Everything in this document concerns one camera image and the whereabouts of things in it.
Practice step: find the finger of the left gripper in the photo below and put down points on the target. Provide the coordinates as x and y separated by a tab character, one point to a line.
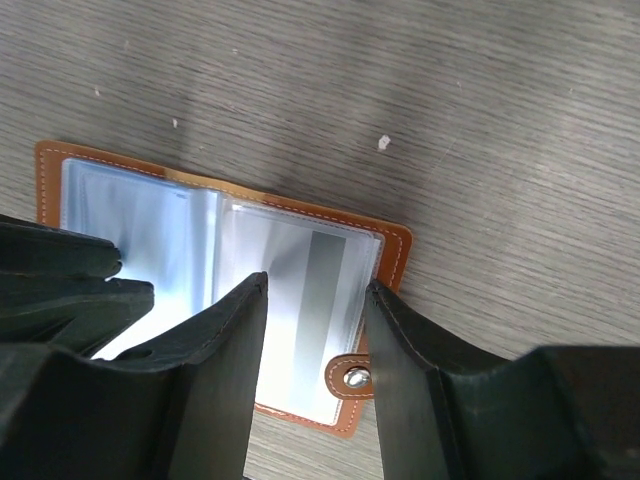
28	247
79	314

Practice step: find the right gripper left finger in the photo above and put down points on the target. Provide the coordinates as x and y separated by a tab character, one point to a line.
178	406

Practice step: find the brown leather card holder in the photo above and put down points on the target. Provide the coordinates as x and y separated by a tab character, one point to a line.
195	238

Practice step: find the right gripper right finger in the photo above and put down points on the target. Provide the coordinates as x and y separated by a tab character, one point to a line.
446	409

